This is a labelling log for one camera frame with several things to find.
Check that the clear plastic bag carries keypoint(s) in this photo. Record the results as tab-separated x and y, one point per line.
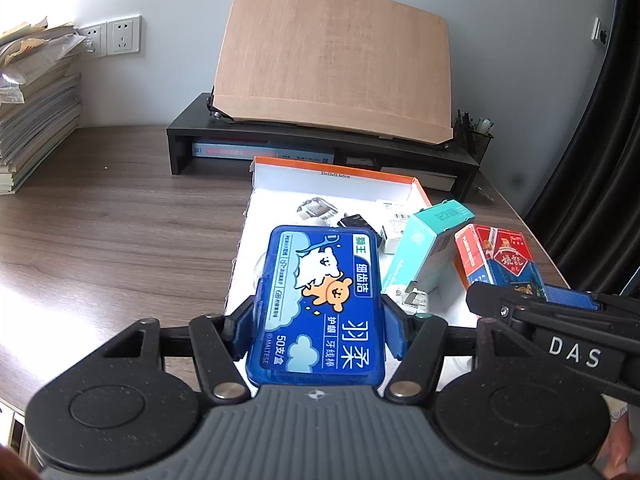
30	60

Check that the white and red book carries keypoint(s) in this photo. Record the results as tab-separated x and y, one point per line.
232	151

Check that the small white wall plate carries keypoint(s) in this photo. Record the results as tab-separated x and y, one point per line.
600	32

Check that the white orange-edged box lid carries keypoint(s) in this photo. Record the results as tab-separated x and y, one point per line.
280	195

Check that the blue floss pick box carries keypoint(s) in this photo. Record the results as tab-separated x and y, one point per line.
320	305

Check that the grey book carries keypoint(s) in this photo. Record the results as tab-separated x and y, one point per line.
305	156

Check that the white wall socket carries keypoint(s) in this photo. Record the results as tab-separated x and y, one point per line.
123	35
94	40

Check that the stack of books and papers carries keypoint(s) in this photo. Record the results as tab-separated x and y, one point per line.
35	125

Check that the small black case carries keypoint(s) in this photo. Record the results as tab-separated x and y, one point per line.
352	222

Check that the white adapter carton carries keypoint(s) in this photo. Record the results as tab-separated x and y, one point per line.
397	220

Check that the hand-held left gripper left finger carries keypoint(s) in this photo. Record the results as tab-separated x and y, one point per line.
242	329

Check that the black monitor riser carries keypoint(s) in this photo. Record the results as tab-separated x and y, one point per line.
182	130

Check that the red playing card box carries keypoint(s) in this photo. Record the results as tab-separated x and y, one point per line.
500	260

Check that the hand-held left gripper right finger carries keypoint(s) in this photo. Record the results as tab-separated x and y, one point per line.
392	331

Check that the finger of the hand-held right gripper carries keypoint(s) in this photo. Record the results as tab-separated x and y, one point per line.
485	296
572	300

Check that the black mesh pen holder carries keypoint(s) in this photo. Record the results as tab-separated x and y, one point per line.
475	135

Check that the person's right hand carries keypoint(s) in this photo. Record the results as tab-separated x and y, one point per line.
622	435

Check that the black curtain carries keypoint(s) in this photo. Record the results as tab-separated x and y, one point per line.
600	135

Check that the clear refill bottle white cap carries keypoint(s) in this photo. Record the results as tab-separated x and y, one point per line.
316	209

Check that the teal and white carton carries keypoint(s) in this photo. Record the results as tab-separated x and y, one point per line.
425	245

